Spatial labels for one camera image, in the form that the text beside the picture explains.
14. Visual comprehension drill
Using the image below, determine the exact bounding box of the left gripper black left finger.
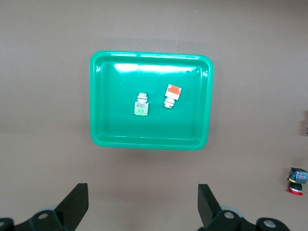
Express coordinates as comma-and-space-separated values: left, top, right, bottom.
27, 183, 89, 231

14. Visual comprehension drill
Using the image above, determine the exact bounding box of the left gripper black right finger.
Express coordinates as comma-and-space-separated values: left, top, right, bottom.
197, 184, 243, 231

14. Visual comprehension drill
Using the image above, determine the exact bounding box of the white button green block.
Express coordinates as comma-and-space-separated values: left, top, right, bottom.
133, 92, 150, 116

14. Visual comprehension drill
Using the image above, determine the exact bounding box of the white button orange block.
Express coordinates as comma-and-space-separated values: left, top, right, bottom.
163, 84, 182, 109

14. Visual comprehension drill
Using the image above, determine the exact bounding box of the green plastic tray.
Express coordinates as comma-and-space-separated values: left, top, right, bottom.
89, 50, 214, 151

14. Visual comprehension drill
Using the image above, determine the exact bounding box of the red button blue body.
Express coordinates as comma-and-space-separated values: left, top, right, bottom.
287, 167, 308, 196

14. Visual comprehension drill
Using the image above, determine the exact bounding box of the brown table cover mat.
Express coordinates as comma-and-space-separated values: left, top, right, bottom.
0, 0, 308, 231

